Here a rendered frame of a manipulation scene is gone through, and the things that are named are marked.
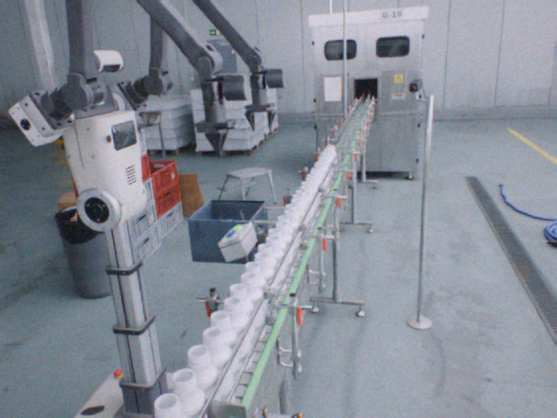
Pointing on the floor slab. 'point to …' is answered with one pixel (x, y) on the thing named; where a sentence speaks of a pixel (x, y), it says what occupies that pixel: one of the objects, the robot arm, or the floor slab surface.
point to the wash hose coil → (537, 218)
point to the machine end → (373, 80)
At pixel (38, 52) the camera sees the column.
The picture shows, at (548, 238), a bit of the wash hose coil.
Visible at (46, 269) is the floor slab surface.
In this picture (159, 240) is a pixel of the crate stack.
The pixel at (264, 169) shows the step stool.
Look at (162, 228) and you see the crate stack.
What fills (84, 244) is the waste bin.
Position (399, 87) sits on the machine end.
